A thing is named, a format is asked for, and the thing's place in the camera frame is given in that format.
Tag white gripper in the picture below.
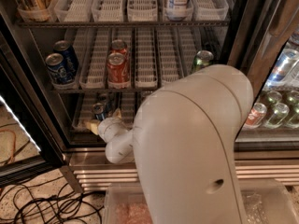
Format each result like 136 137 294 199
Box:
85 108 128 143

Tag redbull can shelf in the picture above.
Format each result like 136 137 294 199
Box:
97 92 113 113
93 103 107 121

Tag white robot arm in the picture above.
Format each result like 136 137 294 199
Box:
88 64 253 224

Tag front red coke can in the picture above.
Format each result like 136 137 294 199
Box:
107 52 129 84

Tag red coke can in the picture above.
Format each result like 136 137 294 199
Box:
110 39 128 57
107 52 129 84

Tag stainless steel fridge base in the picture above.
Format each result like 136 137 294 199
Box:
60 148 299 193

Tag rear red coke can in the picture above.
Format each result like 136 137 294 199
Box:
110 39 128 57

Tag front blue pepsi can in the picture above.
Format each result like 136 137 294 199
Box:
46 53 74 84

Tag blue pepsi can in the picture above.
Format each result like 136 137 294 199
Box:
46 53 74 84
53 40 78 76

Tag open fridge door left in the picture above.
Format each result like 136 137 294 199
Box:
0 31 64 188

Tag rear blue pepsi can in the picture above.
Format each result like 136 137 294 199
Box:
53 40 78 76

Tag green soda can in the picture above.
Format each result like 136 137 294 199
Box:
192 50 214 73

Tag red can behind glass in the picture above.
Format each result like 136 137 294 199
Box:
244 103 267 129

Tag closed glass fridge door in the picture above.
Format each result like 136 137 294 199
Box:
227 0 299 160

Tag large redbull can behind glass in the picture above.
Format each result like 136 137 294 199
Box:
265 49 299 88

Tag left clear plastic bin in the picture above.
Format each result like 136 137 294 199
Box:
103 183 146 224

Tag clear plastic bin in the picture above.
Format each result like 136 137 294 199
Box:
103 183 146 224
240 179 299 224

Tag pink bubble wrap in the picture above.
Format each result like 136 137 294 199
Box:
115 203 152 224

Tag clear bubble wrap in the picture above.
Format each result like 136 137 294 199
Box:
242 192 269 224

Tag right clear plastic bin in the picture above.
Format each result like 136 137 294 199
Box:
240 179 299 224

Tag black cables on floor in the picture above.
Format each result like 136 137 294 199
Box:
0 175 105 224

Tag orange cable on floor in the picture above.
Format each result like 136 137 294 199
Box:
0 128 17 168

